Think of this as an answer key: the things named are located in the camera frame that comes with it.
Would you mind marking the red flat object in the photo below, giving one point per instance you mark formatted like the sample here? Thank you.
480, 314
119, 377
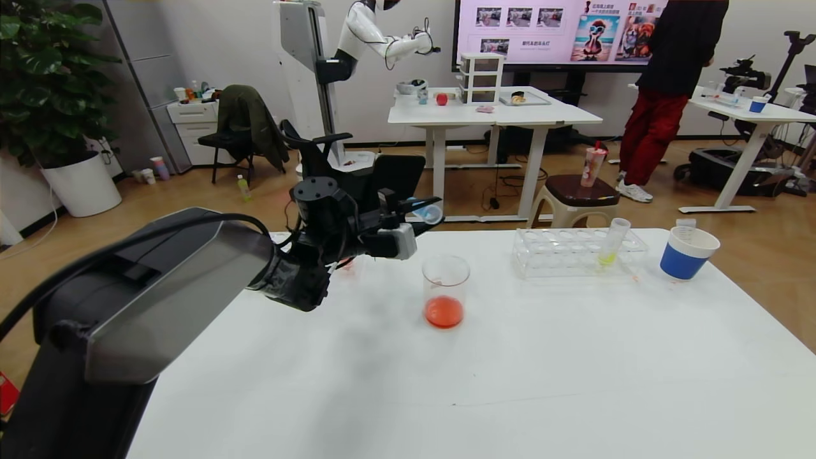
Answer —
4, 395

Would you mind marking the grey bowl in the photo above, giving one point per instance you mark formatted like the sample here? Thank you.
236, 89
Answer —
408, 88

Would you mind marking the black camera arm rig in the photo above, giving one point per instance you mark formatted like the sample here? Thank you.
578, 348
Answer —
743, 70

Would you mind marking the black TV stand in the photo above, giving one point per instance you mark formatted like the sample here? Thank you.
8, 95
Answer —
567, 83

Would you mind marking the yellow drink bottle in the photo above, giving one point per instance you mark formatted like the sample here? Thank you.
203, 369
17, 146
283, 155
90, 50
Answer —
243, 189

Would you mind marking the dark green jacket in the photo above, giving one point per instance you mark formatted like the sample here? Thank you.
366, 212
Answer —
252, 121

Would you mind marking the purple stacked cups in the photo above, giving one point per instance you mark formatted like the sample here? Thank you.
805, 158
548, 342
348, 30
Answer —
160, 169

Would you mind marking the black padded office chair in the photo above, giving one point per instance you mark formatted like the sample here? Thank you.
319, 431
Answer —
405, 178

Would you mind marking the drink cup with red straw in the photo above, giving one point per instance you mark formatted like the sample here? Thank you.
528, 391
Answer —
591, 169

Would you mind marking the white drawer organiser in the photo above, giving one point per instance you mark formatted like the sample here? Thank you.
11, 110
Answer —
481, 80

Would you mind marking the clear glass beaker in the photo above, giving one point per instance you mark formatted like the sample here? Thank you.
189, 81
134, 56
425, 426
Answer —
446, 293

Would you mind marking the white desk with lab items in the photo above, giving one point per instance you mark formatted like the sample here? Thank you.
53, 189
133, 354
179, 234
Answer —
765, 118

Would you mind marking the white plant pot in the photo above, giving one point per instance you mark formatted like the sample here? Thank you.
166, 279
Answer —
80, 188

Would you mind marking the green leafy plant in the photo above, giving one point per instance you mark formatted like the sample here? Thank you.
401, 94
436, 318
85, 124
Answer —
44, 76

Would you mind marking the small blue paper cup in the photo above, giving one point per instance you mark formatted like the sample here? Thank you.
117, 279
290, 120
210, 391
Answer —
758, 106

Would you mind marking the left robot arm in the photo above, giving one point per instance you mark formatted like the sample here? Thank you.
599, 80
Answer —
159, 299

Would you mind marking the white desk with organiser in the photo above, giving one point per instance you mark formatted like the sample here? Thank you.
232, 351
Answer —
510, 116

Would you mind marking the grey tray with food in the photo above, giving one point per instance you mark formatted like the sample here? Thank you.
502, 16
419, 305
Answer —
532, 101

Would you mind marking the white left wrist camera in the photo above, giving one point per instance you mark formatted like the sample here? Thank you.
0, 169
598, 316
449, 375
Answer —
398, 242

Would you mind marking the blue and white paper cup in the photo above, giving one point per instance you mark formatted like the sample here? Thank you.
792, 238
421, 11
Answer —
685, 258

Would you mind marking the black folding chair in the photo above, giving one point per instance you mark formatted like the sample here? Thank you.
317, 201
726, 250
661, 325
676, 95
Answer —
217, 138

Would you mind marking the large TV screen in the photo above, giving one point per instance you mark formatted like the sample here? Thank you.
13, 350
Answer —
548, 32

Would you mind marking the brown topped stool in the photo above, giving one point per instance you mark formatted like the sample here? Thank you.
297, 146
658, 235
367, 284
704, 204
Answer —
574, 191

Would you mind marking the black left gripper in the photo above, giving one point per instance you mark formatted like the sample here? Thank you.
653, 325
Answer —
386, 201

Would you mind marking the white humanoid robot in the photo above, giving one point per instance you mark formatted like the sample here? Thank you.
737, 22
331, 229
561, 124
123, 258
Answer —
363, 32
299, 38

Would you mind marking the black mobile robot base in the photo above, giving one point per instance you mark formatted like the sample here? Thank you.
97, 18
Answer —
714, 172

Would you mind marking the black mesh office chair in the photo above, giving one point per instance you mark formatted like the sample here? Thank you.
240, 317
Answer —
319, 159

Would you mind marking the white drawer cabinet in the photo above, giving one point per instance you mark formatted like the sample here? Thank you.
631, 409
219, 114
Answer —
191, 127

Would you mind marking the small white paper cup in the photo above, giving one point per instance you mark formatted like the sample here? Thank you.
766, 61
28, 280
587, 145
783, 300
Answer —
148, 176

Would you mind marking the small pink object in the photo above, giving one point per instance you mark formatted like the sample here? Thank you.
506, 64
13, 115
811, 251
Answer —
486, 109

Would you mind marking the tall grey cabinet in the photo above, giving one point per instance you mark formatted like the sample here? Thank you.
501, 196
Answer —
153, 76

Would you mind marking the blue pigment test tube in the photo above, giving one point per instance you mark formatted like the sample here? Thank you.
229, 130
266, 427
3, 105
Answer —
430, 213

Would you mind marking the person in red trousers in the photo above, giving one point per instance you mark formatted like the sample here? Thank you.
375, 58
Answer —
682, 51

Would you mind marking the yellow pigment test tube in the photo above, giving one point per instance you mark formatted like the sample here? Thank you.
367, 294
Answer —
613, 239

